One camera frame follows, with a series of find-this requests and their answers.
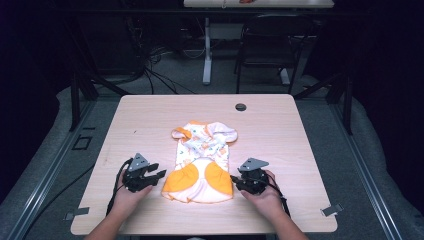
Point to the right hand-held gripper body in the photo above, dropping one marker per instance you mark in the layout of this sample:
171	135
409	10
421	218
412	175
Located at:
254	176

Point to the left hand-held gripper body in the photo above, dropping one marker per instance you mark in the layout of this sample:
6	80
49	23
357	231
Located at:
137	173

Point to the orange and white baby romper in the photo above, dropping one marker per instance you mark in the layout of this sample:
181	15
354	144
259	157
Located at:
200	163

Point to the person's right hand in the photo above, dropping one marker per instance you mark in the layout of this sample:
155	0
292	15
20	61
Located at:
266	196

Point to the person's left hand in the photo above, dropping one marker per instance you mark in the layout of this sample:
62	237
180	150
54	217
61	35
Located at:
128	197

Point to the black metal stand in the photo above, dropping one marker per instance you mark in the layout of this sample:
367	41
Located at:
83	83
333	90

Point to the black folding chair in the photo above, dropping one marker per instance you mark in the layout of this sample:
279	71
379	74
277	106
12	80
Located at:
271	50

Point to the white desk with metal leg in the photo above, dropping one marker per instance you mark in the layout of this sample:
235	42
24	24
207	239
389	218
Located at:
233	20

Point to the grey table bracket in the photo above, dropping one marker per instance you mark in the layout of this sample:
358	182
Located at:
77	213
331	210

